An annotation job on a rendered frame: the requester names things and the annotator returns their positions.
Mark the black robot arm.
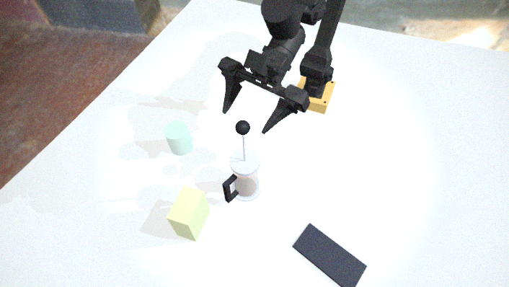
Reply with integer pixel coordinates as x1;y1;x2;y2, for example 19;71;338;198
243;0;346;100

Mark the french press coffee maker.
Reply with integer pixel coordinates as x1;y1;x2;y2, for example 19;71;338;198
222;120;261;203

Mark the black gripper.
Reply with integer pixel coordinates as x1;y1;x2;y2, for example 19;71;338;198
218;43;310;134

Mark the pale mint cylinder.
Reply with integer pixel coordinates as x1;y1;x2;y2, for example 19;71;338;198
164;120;193;156

